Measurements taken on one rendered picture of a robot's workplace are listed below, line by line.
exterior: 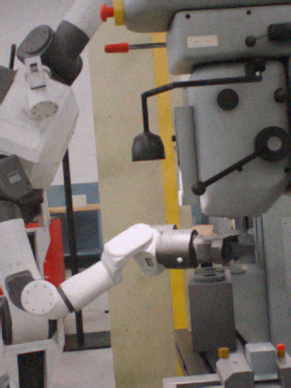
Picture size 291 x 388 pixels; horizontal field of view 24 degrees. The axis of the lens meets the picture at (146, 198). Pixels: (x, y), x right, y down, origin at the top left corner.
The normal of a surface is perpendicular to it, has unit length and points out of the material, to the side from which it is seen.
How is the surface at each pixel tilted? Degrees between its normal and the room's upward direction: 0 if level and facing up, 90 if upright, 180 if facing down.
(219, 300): 90
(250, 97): 90
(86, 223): 90
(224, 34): 90
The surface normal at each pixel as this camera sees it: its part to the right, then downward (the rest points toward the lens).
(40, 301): 0.08, -0.17
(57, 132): 0.83, -0.11
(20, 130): 0.24, -0.51
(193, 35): 0.06, 0.05
